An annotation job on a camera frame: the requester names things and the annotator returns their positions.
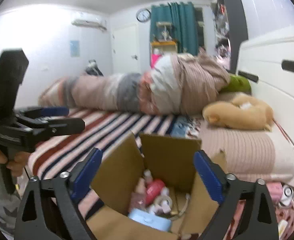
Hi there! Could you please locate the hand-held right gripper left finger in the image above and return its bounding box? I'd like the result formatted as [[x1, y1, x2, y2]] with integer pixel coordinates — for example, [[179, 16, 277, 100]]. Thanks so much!
[[14, 147, 103, 240]]

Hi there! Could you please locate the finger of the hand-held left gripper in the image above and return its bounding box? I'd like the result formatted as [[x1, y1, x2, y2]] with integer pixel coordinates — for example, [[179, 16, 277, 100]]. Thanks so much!
[[19, 116, 85, 135], [15, 107, 70, 118]]

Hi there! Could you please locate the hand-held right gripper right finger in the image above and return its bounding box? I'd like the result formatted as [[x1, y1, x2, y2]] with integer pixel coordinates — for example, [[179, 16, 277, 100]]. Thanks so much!
[[193, 149, 280, 240]]

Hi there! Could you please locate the white cable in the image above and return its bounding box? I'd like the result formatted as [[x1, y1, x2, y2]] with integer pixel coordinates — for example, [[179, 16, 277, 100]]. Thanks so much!
[[172, 192, 191, 218]]

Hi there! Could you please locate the brown cardboard box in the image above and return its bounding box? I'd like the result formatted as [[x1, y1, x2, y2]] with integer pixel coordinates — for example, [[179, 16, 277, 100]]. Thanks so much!
[[85, 131, 229, 240]]

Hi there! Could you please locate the pink bottle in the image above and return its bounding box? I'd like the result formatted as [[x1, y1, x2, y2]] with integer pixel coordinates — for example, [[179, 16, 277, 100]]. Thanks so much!
[[145, 179, 165, 200]]

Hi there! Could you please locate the pink packet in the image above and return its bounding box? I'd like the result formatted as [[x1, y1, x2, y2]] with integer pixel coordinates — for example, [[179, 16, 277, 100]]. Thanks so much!
[[130, 180, 147, 205]]

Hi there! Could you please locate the small white bottle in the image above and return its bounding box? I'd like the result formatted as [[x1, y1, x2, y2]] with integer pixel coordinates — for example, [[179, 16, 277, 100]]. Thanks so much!
[[143, 170, 154, 183]]

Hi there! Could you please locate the light blue square device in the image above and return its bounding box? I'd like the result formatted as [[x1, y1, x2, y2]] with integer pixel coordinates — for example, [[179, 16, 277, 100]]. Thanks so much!
[[127, 209, 172, 230]]

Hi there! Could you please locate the person's left hand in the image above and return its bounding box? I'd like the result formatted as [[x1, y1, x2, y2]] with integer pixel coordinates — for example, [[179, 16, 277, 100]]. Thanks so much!
[[0, 144, 32, 180]]

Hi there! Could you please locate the pink ribbed pillow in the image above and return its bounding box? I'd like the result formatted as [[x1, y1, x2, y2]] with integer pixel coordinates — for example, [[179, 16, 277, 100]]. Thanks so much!
[[199, 120, 294, 178]]

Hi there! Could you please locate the rolled pink grey duvet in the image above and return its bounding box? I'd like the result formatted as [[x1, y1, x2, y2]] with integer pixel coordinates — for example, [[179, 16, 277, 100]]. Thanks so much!
[[38, 52, 231, 117]]

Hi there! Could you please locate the tan plush toy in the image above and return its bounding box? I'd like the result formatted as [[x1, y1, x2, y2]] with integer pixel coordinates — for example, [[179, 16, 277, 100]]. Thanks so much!
[[202, 94, 274, 132]]

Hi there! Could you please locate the white round gadget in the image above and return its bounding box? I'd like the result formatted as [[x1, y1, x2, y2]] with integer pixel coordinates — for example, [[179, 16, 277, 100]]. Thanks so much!
[[279, 185, 294, 205]]

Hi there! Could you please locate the pink dotted cloth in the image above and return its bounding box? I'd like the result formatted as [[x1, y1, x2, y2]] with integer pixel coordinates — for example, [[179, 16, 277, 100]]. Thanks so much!
[[264, 182, 294, 240]]

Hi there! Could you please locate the white air conditioner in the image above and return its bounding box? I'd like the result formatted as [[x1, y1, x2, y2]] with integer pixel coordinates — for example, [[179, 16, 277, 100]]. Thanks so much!
[[71, 19, 107, 32]]

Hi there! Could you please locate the white door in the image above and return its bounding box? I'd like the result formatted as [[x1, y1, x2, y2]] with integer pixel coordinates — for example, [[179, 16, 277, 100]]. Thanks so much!
[[112, 24, 138, 74]]

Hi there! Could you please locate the green plush toy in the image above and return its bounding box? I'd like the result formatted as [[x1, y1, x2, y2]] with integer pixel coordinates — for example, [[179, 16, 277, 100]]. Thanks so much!
[[221, 74, 252, 94]]

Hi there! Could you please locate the pink bag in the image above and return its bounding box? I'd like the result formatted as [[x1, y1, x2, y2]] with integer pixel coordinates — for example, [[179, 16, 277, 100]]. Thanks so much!
[[151, 52, 162, 68]]

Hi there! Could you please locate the yellow white side table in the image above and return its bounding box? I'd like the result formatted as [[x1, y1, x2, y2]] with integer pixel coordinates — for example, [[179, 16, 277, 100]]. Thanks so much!
[[150, 41, 179, 55]]

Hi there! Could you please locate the glass display case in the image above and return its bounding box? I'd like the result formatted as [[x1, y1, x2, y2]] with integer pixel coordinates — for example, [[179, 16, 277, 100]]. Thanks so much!
[[156, 21, 174, 42]]

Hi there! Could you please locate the white headboard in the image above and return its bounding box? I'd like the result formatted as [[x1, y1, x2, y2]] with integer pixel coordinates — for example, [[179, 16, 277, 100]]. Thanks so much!
[[231, 31, 294, 155]]

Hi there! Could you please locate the window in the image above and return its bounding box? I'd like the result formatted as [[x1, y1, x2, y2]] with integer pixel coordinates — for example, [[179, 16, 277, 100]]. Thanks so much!
[[194, 6, 205, 48]]

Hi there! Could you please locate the teal curtain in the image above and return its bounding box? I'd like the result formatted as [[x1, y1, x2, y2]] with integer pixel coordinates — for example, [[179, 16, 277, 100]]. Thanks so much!
[[149, 2, 200, 55]]

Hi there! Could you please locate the dark bookshelf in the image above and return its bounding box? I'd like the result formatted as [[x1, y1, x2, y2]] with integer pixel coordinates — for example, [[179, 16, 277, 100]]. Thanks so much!
[[212, 0, 249, 72]]

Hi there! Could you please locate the light blue wall poster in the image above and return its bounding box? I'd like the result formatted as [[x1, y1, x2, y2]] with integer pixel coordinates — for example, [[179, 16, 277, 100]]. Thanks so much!
[[70, 40, 80, 58]]

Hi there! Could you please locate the round wall clock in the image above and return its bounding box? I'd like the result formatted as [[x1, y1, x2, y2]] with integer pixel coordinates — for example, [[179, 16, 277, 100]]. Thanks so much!
[[136, 8, 151, 22]]

